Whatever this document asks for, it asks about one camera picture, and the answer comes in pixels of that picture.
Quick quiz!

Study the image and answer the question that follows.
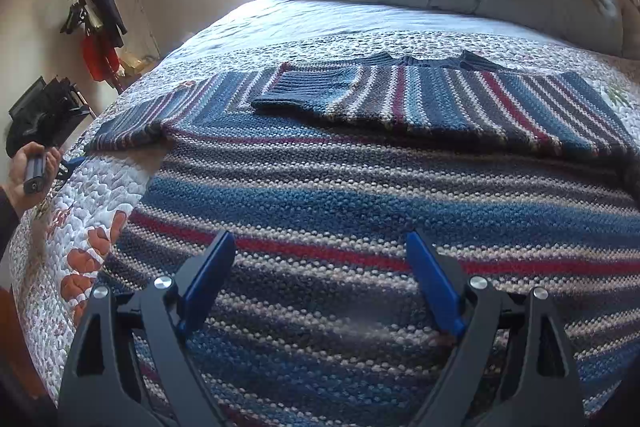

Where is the blue striped knit sweater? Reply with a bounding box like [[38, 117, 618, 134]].
[[90, 54, 639, 426]]

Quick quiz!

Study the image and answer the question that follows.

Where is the black chair with clothes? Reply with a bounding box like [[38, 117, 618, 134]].
[[6, 77, 96, 157]]

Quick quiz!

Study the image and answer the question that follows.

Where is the person's left hand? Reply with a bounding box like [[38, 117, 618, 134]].
[[1, 142, 62, 218]]

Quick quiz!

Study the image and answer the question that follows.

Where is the floral quilted bedspread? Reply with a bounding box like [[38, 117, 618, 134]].
[[9, 0, 639, 425]]

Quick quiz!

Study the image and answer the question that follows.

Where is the red hanging bag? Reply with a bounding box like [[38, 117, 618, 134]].
[[81, 32, 120, 81]]

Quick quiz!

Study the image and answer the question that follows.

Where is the cardboard box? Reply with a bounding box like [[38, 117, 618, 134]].
[[118, 50, 157, 77]]

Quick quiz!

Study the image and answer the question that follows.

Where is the black hanging garment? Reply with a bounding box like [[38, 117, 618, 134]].
[[91, 0, 128, 48]]

